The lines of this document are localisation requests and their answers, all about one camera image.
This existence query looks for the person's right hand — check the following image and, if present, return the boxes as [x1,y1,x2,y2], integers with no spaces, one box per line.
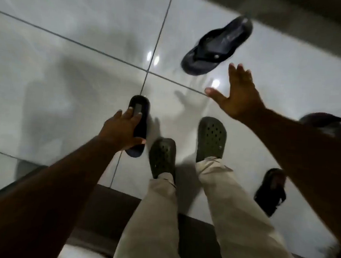
[202,61,269,124]

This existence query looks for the person's left hand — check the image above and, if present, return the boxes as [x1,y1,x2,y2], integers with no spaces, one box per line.
[97,105,149,154]

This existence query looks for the dark slipper with grey patch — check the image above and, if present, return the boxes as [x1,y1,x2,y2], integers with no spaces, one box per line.
[124,94,152,159]

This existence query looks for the person's left forearm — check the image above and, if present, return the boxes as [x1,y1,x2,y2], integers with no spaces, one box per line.
[0,130,121,258]

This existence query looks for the person's right forearm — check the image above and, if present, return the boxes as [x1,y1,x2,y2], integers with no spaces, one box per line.
[232,106,341,251]

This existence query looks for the person's left green clog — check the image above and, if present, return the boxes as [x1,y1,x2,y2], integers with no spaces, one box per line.
[147,137,178,182]

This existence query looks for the person's green clog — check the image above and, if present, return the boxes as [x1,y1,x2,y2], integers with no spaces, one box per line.
[196,116,229,165]
[147,137,178,182]

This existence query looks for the person's right green clog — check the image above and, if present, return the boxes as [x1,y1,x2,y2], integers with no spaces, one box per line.
[196,116,229,165]

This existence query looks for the black flip-flop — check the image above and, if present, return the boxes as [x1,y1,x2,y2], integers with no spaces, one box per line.
[180,12,254,80]

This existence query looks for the dark sandal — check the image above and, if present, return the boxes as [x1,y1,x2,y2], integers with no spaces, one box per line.
[298,111,341,139]

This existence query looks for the beige trousers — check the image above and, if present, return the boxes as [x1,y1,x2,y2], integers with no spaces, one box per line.
[113,151,313,258]

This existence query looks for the black strapped sandal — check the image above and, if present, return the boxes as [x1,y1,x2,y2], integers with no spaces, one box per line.
[252,167,289,219]

